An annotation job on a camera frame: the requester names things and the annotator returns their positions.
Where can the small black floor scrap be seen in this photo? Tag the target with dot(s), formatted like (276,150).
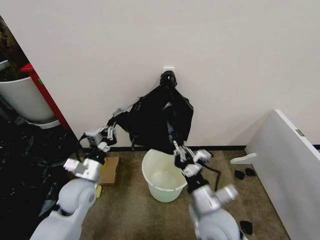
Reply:
(239,174)
(249,172)
(246,227)

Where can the red upright board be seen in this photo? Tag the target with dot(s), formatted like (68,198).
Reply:
(47,97)

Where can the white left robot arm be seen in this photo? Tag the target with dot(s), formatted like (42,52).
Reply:
(72,200)

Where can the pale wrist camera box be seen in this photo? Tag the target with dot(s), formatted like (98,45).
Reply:
(203,155)
(93,137)

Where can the white flat panel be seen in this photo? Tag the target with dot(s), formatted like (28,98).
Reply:
(285,162)

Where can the yellow sponge block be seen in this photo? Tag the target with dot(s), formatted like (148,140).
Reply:
(99,192)

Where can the black garbage bag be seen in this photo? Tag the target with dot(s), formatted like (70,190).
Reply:
(160,115)

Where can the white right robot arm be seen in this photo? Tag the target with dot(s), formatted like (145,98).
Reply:
(212,220)

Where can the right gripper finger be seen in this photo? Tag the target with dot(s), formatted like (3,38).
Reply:
(189,151)
(178,151)

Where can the black baseboard strip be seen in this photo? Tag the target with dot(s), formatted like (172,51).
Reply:
(220,148)

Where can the black plastic sheeting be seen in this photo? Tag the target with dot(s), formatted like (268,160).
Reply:
(27,162)

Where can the brown cardboard box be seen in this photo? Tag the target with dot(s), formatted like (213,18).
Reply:
(111,172)

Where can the dark potted plant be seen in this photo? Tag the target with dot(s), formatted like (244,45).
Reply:
(10,55)

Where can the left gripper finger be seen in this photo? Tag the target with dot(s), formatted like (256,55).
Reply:
(109,132)
(103,146)

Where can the white planter saucer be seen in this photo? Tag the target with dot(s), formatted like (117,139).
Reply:
(47,123)

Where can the small label on panel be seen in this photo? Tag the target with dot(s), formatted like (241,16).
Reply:
(300,132)

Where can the white plastic trash bin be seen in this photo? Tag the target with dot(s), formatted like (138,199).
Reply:
(165,185)

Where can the large white planter pot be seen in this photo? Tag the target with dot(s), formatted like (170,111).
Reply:
(27,100)

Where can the white panel foot bracket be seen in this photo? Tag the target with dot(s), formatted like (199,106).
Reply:
(243,158)

